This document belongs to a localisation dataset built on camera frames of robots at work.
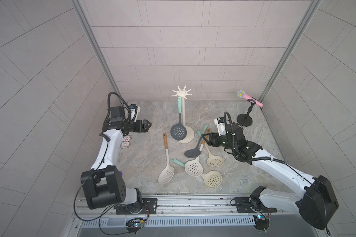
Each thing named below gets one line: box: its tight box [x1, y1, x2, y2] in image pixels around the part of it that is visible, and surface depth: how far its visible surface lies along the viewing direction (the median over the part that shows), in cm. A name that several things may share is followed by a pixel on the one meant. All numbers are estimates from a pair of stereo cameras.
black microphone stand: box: [236, 98, 257, 127], surface depth 107 cm
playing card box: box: [120, 135, 132, 150], surface depth 93 cm
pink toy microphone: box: [236, 90, 264, 108], surface depth 95 cm
